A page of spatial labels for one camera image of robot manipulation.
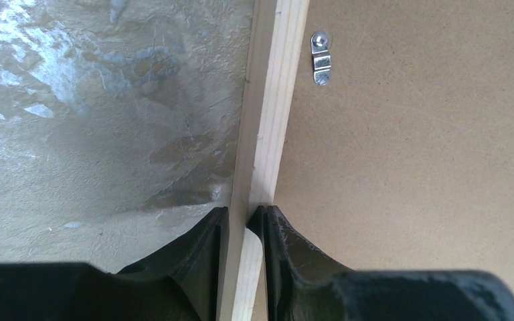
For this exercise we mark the silver metal frame clip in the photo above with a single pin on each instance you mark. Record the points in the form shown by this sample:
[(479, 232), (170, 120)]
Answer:
[(321, 58)]

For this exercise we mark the light wooden picture frame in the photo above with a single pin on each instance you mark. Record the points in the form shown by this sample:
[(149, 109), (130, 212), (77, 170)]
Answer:
[(276, 38)]

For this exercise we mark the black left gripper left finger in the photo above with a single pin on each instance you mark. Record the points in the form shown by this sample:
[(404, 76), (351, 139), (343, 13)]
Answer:
[(177, 282)]

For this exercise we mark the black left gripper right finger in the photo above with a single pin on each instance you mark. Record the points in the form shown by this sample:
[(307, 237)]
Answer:
[(304, 283)]

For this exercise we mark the brown cardboard backing board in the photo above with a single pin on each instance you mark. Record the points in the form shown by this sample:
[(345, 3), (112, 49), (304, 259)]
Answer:
[(405, 159)]

